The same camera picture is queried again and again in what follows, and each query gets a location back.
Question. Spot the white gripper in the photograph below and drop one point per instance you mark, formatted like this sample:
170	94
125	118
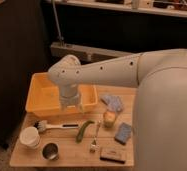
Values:
69	95

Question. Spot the dark brown eraser block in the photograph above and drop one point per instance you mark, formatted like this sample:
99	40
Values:
111	154

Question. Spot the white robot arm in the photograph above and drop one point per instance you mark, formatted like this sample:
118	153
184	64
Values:
160	106

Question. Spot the yellow plastic tray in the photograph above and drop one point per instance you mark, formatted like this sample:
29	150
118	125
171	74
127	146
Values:
43	98

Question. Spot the white dish brush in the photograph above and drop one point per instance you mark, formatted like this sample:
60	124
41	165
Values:
43	125

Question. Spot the blue crumpled cloth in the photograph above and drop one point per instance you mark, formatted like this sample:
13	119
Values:
113	103

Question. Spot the small metal cup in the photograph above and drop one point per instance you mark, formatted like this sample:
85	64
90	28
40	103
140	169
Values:
50	151

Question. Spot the white paper cup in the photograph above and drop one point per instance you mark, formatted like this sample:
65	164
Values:
30	137

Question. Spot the blue sponge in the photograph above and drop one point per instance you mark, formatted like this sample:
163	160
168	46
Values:
123	134

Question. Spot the metal pole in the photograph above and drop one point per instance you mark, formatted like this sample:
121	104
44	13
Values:
57	23

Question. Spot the wooden wall shelf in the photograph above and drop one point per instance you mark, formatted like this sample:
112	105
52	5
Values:
173	8

